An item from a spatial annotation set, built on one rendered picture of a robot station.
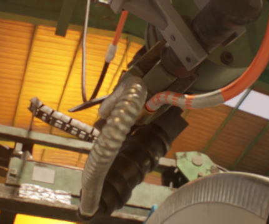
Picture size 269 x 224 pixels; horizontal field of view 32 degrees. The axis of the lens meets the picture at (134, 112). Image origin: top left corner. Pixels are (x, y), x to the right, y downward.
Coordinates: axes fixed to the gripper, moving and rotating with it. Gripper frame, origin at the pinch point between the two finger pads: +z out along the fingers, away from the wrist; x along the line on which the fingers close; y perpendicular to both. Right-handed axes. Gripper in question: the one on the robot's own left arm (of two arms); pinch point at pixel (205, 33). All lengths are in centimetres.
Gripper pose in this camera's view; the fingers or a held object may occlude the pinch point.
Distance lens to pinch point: 44.6
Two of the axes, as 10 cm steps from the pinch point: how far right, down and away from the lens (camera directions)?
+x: 7.7, -5.1, 3.7
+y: 2.8, -2.5, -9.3
